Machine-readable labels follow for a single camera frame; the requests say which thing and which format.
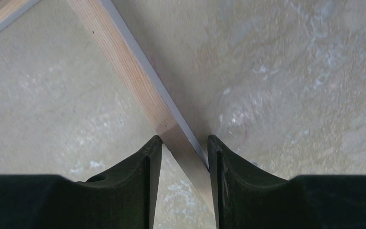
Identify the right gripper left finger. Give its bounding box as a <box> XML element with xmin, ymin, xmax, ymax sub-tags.
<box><xmin>0</xmin><ymin>135</ymin><xmax>163</xmax><ymax>229</ymax></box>

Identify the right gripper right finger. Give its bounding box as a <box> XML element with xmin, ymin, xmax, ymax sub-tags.
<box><xmin>207</xmin><ymin>135</ymin><xmax>366</xmax><ymax>229</ymax></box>

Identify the wooden picture frame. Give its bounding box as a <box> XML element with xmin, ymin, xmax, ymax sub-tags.
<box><xmin>0</xmin><ymin>0</ymin><xmax>213</xmax><ymax>211</ymax></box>

